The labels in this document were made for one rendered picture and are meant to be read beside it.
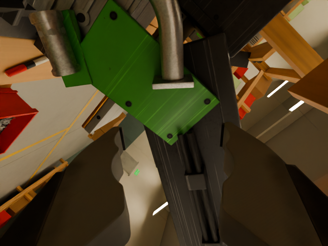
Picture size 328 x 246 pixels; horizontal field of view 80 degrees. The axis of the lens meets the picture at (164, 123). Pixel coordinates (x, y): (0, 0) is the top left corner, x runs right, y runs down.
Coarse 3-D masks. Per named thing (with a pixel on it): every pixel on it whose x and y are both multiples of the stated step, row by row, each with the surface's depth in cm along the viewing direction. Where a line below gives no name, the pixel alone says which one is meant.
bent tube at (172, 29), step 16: (160, 0) 22; (176, 0) 22; (160, 16) 23; (176, 16) 23; (160, 32) 24; (176, 32) 23; (160, 48) 25; (176, 48) 24; (176, 64) 25; (160, 80) 27; (176, 80) 26; (192, 80) 26
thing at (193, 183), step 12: (192, 132) 32; (180, 144) 33; (192, 144) 32; (192, 156) 33; (192, 168) 35; (204, 168) 35; (192, 180) 34; (204, 180) 33; (192, 192) 35; (204, 192) 34; (204, 204) 35; (204, 216) 38; (204, 228) 37; (216, 228) 39; (204, 240) 38; (216, 240) 37
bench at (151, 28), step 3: (156, 18) 96; (153, 21) 97; (156, 21) 100; (150, 24) 99; (153, 24) 100; (156, 24) 103; (147, 27) 97; (150, 27) 100; (153, 27) 103; (147, 30) 100; (150, 30) 103; (153, 30) 106; (150, 33) 106
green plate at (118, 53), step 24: (96, 24) 26; (120, 24) 26; (96, 48) 28; (120, 48) 28; (144, 48) 27; (96, 72) 29; (120, 72) 29; (144, 72) 29; (120, 96) 31; (144, 96) 31; (168, 96) 31; (192, 96) 30; (216, 96) 31; (144, 120) 33; (168, 120) 33; (192, 120) 32
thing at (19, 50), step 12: (0, 36) 38; (0, 48) 40; (12, 48) 42; (24, 48) 44; (36, 48) 47; (0, 60) 42; (12, 60) 44; (24, 60) 47; (0, 72) 44; (24, 72) 50; (36, 72) 54; (48, 72) 58; (0, 84) 47
